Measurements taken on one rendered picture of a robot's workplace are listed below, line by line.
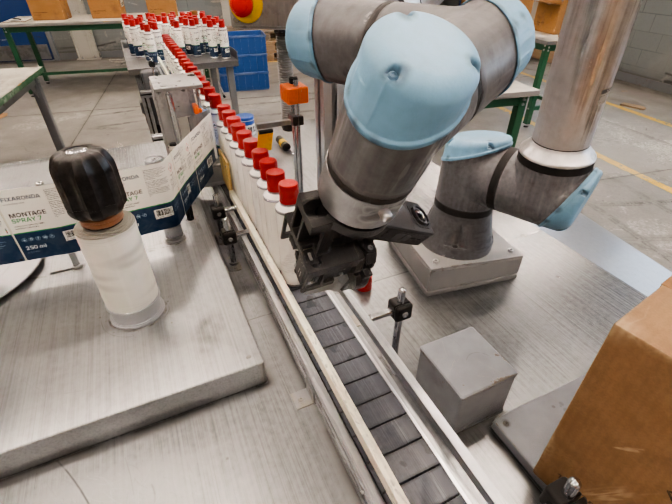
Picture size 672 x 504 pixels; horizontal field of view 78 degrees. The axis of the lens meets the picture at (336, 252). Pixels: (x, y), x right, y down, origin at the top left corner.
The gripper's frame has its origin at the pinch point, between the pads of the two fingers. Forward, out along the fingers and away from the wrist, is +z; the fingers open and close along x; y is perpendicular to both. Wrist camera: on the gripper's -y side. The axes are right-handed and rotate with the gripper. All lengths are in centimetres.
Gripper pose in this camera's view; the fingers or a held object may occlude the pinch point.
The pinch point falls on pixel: (333, 278)
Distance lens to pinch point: 55.2
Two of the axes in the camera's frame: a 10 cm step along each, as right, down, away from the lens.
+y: -9.1, 2.4, -3.4
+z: -2.1, 4.5, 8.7
